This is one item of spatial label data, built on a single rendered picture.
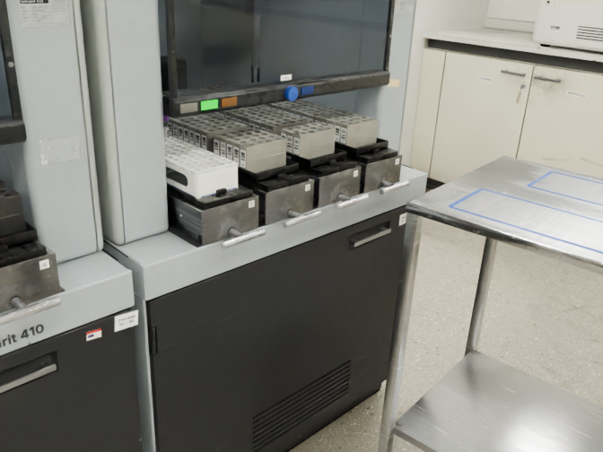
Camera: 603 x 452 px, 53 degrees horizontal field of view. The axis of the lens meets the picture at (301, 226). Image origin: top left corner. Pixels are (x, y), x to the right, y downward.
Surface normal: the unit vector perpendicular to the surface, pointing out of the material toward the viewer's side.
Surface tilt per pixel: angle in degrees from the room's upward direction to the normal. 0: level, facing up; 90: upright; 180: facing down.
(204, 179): 90
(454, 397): 0
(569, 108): 90
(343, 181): 90
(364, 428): 0
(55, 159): 90
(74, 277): 0
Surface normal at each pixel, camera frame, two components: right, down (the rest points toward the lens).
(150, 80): 0.69, 0.32
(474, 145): -0.72, 0.25
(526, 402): 0.04, -0.91
